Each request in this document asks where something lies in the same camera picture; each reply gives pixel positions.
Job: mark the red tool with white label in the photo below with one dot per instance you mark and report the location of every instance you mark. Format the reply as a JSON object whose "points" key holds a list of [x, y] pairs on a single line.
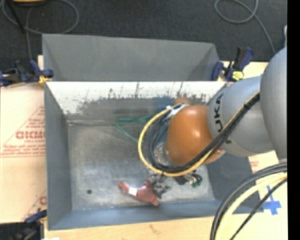
{"points": [[143, 193]]}

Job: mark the brown cardboard board, red print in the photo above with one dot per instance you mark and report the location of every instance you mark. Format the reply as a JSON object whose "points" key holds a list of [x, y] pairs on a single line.
{"points": [[20, 164]]}

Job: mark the grey metal bin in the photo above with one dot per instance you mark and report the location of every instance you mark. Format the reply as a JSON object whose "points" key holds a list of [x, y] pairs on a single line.
{"points": [[100, 159]]}

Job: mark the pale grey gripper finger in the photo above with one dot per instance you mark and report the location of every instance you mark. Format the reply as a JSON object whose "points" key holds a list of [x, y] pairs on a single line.
{"points": [[164, 190], [155, 179]]}

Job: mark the black cylinder on white bracket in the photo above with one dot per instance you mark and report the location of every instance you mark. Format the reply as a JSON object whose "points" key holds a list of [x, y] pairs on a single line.
{"points": [[190, 178]]}

